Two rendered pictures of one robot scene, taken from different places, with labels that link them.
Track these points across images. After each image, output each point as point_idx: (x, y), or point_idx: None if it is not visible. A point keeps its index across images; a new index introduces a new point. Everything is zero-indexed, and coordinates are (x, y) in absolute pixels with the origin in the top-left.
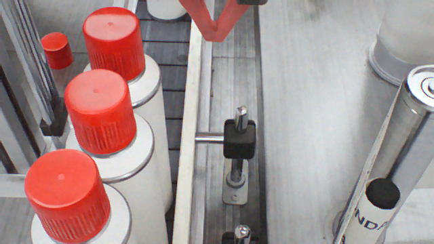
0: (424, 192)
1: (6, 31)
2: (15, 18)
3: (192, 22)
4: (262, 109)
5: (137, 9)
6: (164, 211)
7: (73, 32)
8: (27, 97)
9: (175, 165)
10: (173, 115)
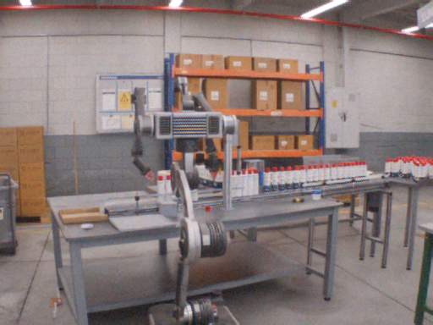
0: (209, 192)
1: (206, 213)
2: None
3: (200, 195)
4: (206, 196)
5: (196, 201)
6: None
7: (200, 211)
8: (217, 210)
9: (220, 197)
10: (213, 198)
